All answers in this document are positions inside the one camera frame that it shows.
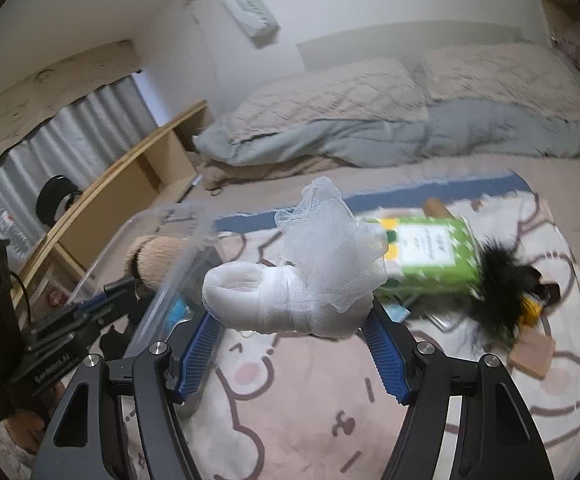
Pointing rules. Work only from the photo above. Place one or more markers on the beige headboard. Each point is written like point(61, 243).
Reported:
point(394, 42)

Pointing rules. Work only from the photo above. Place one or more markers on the white air conditioner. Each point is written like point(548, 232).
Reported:
point(247, 7)

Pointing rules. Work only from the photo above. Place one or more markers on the wooden shelf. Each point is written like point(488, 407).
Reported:
point(120, 200)

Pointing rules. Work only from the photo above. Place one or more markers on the blue foil packet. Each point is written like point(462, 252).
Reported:
point(177, 312)

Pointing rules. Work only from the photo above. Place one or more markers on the beige fuzzy blanket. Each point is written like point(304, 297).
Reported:
point(270, 167)

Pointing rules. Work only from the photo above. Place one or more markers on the beige bed sheet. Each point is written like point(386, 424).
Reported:
point(419, 175)

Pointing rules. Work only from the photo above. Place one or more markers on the printed blanket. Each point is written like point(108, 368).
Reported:
point(295, 410)

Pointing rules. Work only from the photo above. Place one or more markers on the small yellow object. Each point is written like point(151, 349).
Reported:
point(529, 310)

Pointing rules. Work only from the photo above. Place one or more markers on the clear plastic storage bin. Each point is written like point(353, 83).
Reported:
point(180, 270)

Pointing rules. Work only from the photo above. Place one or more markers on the blue white pouch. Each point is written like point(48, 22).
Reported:
point(397, 312)

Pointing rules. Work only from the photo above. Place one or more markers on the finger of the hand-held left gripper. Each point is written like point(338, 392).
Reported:
point(100, 320)
point(105, 300)

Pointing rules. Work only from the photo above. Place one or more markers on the grey curtain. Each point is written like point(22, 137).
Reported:
point(45, 145)

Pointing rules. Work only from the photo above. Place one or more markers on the clear plastic case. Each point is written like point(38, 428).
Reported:
point(447, 325)

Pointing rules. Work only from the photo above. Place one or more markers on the wooden rectangular box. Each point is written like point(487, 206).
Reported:
point(435, 207)

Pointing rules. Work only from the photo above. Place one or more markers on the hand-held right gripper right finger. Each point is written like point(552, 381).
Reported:
point(384, 355)

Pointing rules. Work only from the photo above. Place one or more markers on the black feather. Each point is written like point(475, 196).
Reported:
point(499, 285)

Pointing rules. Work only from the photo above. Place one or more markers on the clear plastic bottle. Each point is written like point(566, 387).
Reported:
point(10, 230)

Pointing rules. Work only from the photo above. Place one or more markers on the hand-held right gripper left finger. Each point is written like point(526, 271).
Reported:
point(200, 355)

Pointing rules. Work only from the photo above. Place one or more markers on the wooden block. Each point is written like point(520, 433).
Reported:
point(532, 355)

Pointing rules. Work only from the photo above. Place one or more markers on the beige quilted pillow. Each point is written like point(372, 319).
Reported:
point(499, 80)
point(320, 95)

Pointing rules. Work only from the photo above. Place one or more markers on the grey duvet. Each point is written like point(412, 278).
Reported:
point(419, 135)

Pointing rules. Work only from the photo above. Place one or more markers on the green dotted wipes pack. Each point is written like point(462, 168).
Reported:
point(429, 255)

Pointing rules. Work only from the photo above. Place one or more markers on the black round object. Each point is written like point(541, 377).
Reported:
point(52, 200)

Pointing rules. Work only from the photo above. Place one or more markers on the beige fleece headband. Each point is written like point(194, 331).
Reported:
point(165, 260)

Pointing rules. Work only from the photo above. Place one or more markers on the white mesh pouf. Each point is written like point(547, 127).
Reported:
point(280, 300)

